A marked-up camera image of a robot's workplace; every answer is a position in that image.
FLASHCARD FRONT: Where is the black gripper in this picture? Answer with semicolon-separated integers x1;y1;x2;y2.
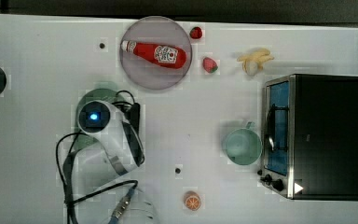
120;103;141;136

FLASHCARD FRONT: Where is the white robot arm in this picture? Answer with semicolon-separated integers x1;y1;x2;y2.
57;100;159;224

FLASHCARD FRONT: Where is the grey round plate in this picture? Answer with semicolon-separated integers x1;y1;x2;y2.
119;16;192;90

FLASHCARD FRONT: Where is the red ketchup bottle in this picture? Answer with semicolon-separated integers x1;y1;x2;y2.
120;40;187;69

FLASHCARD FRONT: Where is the dark red toy strawberry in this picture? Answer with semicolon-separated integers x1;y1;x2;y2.
189;27;203;39

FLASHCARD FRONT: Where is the orange slice toy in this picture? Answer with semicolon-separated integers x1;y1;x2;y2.
184;191;201;211

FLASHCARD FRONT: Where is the mint green mug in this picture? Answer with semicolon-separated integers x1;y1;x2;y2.
223;121;262;165

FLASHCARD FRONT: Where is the yellow toy banana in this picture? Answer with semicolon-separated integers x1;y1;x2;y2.
237;48;274;76

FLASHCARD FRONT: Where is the black toaster oven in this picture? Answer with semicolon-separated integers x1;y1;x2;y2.
258;74;358;201

